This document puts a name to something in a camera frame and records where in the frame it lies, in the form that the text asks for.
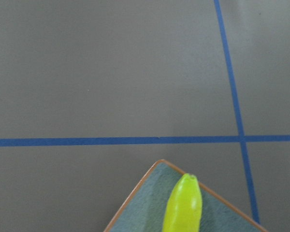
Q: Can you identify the brown paper table mat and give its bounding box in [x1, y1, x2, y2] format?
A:
[0, 0, 290, 232]

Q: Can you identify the grey square orange-rimmed plate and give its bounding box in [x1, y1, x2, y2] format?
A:
[105, 159, 266, 232]

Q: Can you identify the yellow banana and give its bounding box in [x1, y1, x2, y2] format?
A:
[162, 174, 203, 232]

